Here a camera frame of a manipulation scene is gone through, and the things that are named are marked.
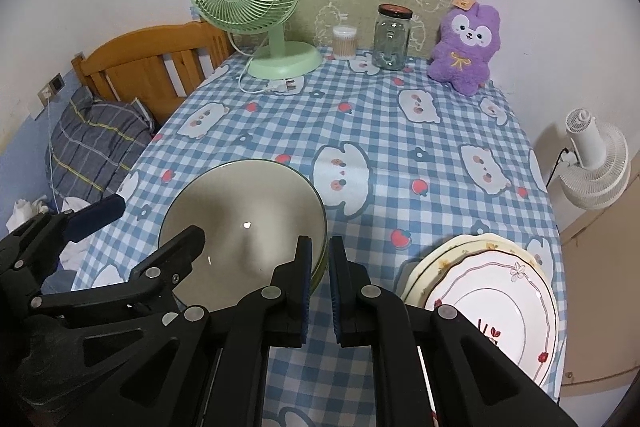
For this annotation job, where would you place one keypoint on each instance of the white plate with red rim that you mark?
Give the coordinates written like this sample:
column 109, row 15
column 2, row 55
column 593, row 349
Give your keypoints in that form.
column 490, row 302

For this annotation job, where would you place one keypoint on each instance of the grey plaid pillow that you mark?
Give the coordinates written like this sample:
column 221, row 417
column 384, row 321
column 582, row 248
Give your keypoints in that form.
column 95, row 137

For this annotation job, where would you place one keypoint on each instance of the blue checkered tablecloth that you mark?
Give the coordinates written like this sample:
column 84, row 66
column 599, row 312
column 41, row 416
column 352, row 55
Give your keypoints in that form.
column 380, row 132

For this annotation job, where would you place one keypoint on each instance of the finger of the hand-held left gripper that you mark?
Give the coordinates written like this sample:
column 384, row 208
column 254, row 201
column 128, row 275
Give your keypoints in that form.
column 95, row 214
column 170, row 257

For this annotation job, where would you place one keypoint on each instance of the cotton swab container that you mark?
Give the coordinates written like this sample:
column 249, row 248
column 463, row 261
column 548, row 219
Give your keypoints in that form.
column 345, row 44

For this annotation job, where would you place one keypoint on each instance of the wall socket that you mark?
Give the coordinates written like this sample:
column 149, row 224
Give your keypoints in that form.
column 56, row 83

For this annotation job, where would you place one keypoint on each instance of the cream yellow-flower plate scalloped rim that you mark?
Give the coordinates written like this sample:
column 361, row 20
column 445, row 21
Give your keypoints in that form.
column 442, row 263

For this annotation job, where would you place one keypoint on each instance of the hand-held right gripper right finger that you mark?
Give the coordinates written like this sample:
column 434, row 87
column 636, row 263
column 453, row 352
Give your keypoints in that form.
column 335, row 297

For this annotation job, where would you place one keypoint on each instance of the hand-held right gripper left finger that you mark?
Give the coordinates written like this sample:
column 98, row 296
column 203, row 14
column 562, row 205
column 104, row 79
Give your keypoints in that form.
column 302, row 287

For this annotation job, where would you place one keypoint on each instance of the glass jar with dark lid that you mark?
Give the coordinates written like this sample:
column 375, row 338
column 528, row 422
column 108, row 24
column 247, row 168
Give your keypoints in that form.
column 392, row 44

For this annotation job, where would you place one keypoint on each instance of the purple plush rabbit toy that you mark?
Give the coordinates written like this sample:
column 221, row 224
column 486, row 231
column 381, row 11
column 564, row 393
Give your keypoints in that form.
column 462, row 57

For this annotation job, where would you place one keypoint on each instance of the white floor fan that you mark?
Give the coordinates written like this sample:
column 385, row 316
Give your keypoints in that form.
column 595, row 177

